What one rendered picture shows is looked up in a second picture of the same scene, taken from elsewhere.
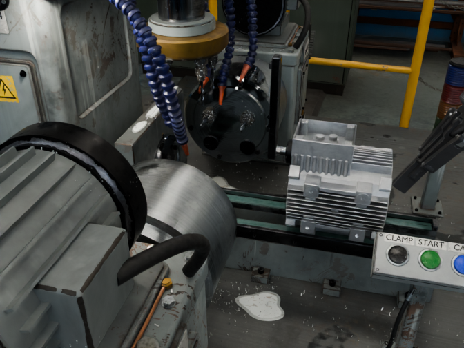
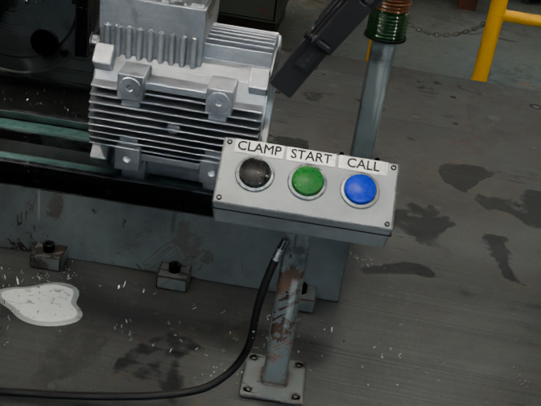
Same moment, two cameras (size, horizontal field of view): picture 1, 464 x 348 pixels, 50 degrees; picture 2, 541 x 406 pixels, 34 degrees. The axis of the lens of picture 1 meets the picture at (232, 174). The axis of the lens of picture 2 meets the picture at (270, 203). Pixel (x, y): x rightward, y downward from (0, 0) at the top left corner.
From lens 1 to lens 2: 21 cm
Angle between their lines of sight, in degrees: 11
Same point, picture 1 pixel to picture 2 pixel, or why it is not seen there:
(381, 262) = (226, 185)
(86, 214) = not seen: outside the picture
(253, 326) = (21, 334)
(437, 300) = (351, 298)
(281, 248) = (85, 205)
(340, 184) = (183, 80)
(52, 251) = not seen: outside the picture
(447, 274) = (332, 205)
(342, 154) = (186, 25)
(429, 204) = not seen: hidden behind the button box
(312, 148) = (135, 12)
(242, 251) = (14, 213)
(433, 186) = (366, 130)
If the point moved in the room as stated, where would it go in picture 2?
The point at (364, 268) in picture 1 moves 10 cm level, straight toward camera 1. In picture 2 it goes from (229, 240) to (209, 285)
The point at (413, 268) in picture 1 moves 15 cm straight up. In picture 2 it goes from (279, 195) to (303, 43)
